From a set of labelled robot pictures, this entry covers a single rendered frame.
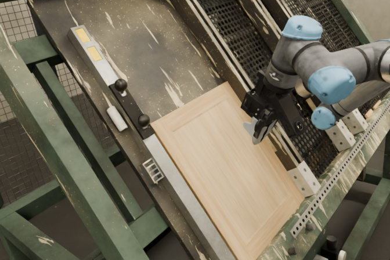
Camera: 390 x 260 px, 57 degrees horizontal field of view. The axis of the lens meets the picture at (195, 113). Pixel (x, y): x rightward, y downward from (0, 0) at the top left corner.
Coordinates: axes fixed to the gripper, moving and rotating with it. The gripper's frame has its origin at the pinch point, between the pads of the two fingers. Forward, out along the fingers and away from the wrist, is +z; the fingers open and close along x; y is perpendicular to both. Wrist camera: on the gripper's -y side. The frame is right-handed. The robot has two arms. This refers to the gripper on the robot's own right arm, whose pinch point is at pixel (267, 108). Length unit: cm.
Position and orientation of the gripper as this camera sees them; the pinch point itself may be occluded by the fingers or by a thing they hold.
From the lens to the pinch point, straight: 156.5
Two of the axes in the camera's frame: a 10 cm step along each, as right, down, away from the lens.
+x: 5.5, 8.4, -0.5
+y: -6.5, 3.9, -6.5
